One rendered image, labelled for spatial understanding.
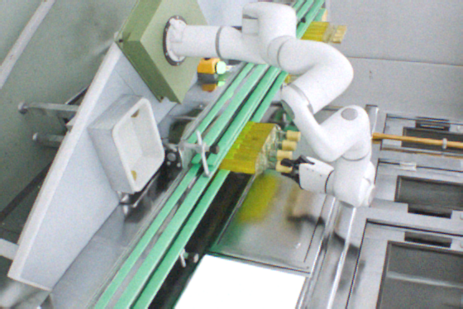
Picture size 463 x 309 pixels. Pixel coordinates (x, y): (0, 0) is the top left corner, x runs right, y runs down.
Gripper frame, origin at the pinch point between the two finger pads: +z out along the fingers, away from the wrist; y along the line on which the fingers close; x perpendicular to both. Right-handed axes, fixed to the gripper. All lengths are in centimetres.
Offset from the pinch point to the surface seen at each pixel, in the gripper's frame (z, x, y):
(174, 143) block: 25.9, 21.2, 15.4
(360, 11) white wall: 197, -553, -145
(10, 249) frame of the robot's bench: 34, 76, 16
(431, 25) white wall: 86, -582, -162
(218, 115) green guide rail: 25.4, 0.4, 13.4
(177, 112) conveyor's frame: 37.4, 7.4, 15.5
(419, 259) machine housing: -46.6, 1.8, -17.1
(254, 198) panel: 10.4, 6.4, -12.7
